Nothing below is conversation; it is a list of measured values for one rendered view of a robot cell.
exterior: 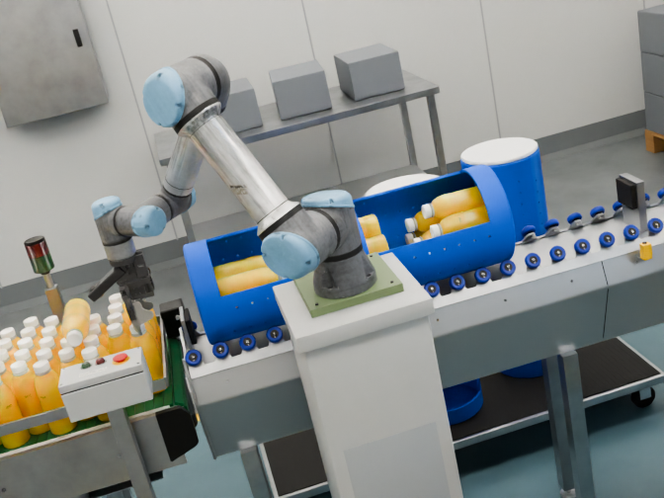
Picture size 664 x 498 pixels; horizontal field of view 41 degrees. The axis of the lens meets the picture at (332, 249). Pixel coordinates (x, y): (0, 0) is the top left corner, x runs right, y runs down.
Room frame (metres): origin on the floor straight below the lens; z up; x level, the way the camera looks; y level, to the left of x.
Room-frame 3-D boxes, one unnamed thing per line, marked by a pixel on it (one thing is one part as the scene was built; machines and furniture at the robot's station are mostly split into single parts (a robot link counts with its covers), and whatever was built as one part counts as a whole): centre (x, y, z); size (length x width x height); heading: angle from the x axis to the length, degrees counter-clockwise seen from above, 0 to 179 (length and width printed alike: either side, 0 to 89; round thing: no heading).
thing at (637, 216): (2.42, -0.89, 1.00); 0.10 x 0.04 x 0.15; 7
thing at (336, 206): (1.93, -0.01, 1.34); 0.13 x 0.12 x 0.14; 144
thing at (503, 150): (3.11, -0.67, 1.03); 0.28 x 0.28 x 0.01
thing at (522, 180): (3.11, -0.67, 0.59); 0.28 x 0.28 x 0.88
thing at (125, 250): (2.16, 0.52, 1.31); 0.08 x 0.08 x 0.05
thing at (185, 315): (2.26, 0.43, 0.99); 0.10 x 0.02 x 0.12; 7
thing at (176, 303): (2.45, 0.50, 0.95); 0.10 x 0.07 x 0.10; 7
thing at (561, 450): (2.46, -0.60, 0.31); 0.06 x 0.06 x 0.63; 7
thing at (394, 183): (2.92, -0.29, 1.03); 0.28 x 0.28 x 0.01
